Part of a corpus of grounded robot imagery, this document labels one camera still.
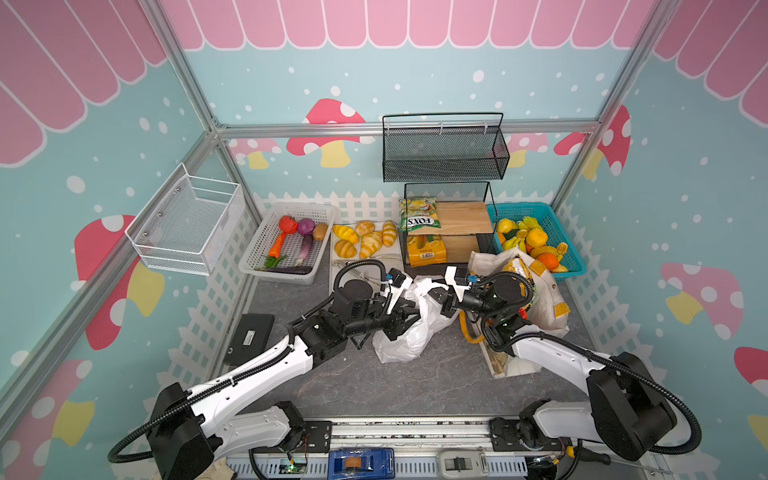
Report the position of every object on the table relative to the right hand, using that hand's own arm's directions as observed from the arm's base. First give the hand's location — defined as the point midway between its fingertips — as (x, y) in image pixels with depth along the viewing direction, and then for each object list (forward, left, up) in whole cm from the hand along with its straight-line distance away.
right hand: (419, 282), depth 71 cm
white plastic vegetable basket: (+29, +54, -21) cm, 64 cm away
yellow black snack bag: (+11, -29, -8) cm, 32 cm away
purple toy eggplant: (+32, +38, -23) cm, 55 cm away
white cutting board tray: (+28, +7, -25) cm, 38 cm away
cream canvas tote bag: (-2, -34, -11) cm, 36 cm away
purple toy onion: (+41, +40, -22) cm, 62 cm away
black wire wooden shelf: (+32, -14, -11) cm, 37 cm away
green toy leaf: (+26, +50, -25) cm, 62 cm away
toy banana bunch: (+37, -41, -19) cm, 58 cm away
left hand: (-6, +1, -4) cm, 8 cm away
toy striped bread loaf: (+33, +15, -23) cm, 43 cm away
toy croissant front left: (+31, +24, -23) cm, 46 cm away
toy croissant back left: (+40, +25, -25) cm, 53 cm away
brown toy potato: (+38, +34, -21) cm, 55 cm away
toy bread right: (+40, +8, -24) cm, 47 cm away
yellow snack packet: (+26, -7, -20) cm, 34 cm away
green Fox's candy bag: (+32, -2, -8) cm, 33 cm away
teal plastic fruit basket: (+41, -53, -20) cm, 70 cm away
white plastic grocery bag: (-12, +2, -8) cm, 14 cm away
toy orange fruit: (+20, -45, -17) cm, 52 cm away
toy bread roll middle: (+42, +18, -23) cm, 51 cm away
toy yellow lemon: (+30, -43, -17) cm, 55 cm away
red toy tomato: (+40, +46, -20) cm, 65 cm away
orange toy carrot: (+31, +50, -24) cm, 64 cm away
